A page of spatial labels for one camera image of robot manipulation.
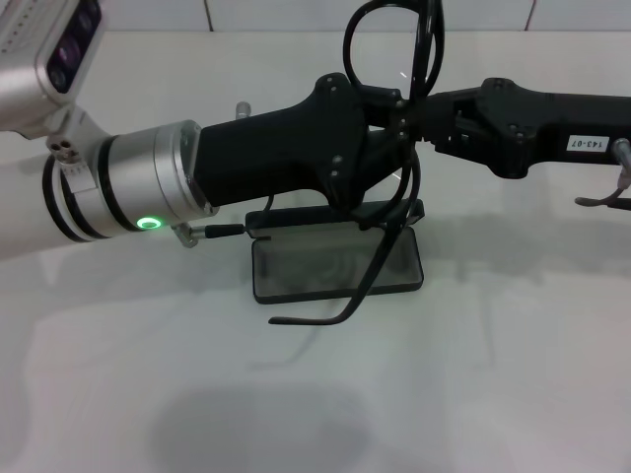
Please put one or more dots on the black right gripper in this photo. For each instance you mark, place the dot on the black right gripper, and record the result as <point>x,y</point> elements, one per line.
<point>537,128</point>

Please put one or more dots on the black round-lens glasses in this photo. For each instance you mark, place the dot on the black round-lens glasses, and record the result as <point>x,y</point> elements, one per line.
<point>315,321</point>

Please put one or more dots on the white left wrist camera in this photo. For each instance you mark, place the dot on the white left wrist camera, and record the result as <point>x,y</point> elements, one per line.
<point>69,49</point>

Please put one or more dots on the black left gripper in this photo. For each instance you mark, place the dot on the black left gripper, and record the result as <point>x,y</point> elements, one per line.
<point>276,153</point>

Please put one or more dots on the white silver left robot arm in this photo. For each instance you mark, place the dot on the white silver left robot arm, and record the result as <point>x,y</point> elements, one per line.
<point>133,187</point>

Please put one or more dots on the black glasses case grey lining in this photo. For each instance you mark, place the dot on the black glasses case grey lining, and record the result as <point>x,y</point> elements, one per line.
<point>320,286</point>

